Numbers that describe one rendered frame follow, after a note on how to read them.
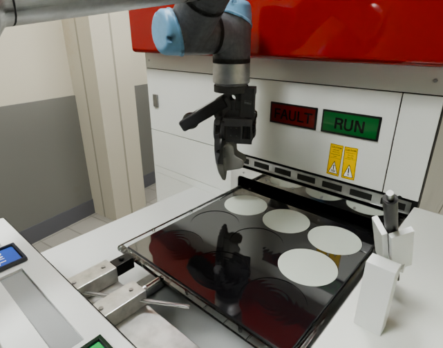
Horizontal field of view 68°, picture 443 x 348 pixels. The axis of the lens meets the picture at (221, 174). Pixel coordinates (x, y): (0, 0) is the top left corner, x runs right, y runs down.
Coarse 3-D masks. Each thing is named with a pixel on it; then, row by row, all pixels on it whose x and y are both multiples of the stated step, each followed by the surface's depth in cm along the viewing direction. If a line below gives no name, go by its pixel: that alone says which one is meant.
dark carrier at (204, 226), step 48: (240, 192) 83; (144, 240) 64; (192, 240) 64; (240, 240) 64; (288, 240) 64; (192, 288) 52; (240, 288) 52; (288, 288) 52; (336, 288) 52; (288, 336) 43
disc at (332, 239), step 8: (312, 232) 66; (320, 232) 66; (328, 232) 66; (336, 232) 66; (344, 232) 66; (312, 240) 64; (320, 240) 64; (328, 240) 64; (336, 240) 64; (344, 240) 64; (352, 240) 64; (360, 240) 64; (320, 248) 61; (328, 248) 61; (336, 248) 61; (344, 248) 61; (352, 248) 61; (360, 248) 61
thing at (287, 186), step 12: (240, 168) 88; (252, 168) 87; (240, 180) 91; (264, 180) 84; (276, 180) 81; (288, 180) 80; (300, 192) 78; (312, 192) 75; (324, 192) 74; (336, 204) 72; (348, 204) 70; (360, 204) 69; (372, 204) 68; (372, 216) 68
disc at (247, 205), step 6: (234, 198) 80; (240, 198) 80; (246, 198) 80; (252, 198) 80; (258, 198) 80; (228, 204) 77; (234, 204) 77; (240, 204) 77; (246, 204) 77; (252, 204) 77; (258, 204) 77; (264, 204) 77; (228, 210) 75; (234, 210) 75; (240, 210) 75; (246, 210) 75; (252, 210) 75; (258, 210) 75; (264, 210) 75
